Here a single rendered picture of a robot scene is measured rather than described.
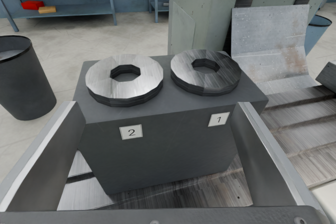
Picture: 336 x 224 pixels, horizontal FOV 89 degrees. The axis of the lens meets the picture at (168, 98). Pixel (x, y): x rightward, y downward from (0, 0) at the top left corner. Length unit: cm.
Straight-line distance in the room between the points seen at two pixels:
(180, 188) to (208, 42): 50
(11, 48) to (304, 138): 212
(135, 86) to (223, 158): 19
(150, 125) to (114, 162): 8
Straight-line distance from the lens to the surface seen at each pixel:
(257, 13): 71
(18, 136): 197
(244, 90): 23
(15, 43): 208
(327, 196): 55
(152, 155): 24
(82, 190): 36
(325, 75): 71
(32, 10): 434
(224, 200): 35
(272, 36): 76
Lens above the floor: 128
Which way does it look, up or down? 43 degrees down
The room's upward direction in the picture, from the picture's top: 3 degrees clockwise
